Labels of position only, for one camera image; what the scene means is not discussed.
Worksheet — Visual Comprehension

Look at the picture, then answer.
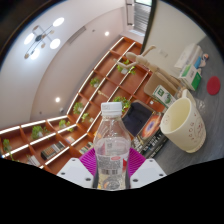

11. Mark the ceiling lamp with round lights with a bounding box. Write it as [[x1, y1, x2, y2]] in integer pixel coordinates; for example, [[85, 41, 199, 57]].
[[22, 16, 66, 61]]

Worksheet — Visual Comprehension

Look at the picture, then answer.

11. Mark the tan chair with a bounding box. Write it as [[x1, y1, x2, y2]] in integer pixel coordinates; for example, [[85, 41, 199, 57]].
[[143, 71, 178, 101]]

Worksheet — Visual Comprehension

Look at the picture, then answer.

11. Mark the clear plastic water bottle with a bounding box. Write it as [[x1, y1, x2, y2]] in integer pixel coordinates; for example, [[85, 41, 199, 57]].
[[93, 101, 132, 191]]

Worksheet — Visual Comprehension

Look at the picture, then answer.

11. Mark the window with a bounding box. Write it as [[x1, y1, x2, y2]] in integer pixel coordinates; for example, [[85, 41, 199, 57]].
[[134, 0, 154, 6]]

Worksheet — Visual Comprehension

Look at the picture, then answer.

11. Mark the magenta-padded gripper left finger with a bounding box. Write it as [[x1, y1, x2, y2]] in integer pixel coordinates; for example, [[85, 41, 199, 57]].
[[56, 148, 98, 190]]

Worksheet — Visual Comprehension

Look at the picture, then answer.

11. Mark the flat round red coaster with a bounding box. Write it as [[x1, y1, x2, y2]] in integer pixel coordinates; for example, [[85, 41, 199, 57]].
[[206, 75, 222, 97]]

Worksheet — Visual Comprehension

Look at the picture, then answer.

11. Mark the black-spined book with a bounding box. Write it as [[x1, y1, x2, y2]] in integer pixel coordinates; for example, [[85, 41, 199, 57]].
[[132, 129, 170, 160]]

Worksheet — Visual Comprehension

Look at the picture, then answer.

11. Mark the dark blue chair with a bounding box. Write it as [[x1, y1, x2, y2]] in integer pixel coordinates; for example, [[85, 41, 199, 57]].
[[121, 101, 155, 138]]

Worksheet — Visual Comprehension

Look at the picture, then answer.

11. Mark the nebula cover book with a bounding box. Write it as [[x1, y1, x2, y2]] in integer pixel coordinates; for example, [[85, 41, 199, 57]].
[[139, 112, 168, 142]]

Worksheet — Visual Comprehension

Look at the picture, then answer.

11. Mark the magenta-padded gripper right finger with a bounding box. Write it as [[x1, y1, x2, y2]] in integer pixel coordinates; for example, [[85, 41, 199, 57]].
[[128, 147, 167, 190]]

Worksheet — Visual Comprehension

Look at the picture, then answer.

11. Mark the cream ceramic mug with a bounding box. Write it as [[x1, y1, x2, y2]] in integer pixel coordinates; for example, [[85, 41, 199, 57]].
[[159, 88, 207, 154]]

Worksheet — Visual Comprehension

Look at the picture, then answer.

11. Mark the wooden shelf unit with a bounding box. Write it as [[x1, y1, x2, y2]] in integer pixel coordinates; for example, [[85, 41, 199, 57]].
[[0, 35, 168, 175]]

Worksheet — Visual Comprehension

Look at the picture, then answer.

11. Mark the ceiling air vent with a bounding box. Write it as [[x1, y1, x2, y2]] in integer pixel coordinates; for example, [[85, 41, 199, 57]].
[[67, 25, 88, 45]]

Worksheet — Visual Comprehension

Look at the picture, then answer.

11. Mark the grey curtain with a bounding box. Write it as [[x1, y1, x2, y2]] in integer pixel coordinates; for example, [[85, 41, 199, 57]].
[[132, 2, 152, 34]]

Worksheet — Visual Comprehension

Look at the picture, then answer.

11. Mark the white wall socket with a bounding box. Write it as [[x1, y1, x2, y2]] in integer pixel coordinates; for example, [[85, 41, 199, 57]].
[[158, 49, 169, 59]]

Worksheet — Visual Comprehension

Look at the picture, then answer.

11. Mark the small colourful round toy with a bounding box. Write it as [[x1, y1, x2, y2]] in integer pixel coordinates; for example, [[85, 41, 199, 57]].
[[199, 52, 211, 70]]

